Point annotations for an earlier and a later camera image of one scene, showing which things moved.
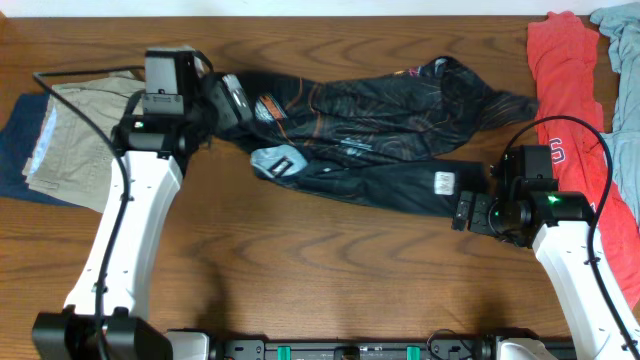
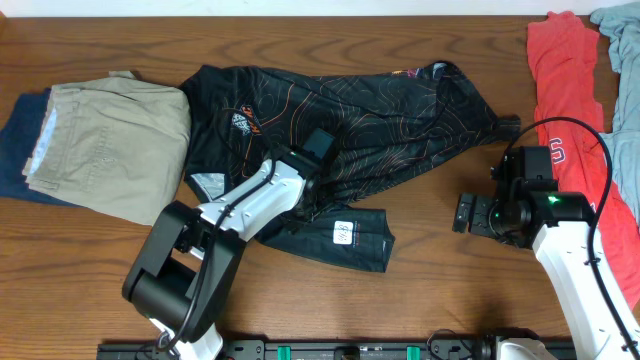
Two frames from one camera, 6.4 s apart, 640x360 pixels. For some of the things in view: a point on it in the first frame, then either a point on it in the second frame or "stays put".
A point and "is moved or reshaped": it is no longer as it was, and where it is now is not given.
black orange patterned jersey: x=395 y=140 is moved or reshaped
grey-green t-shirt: x=620 y=23 stays put
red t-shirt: x=562 y=56 stays put
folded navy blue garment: x=16 y=141 stays put
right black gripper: x=480 y=213 stays put
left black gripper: x=220 y=103 to x=310 y=185
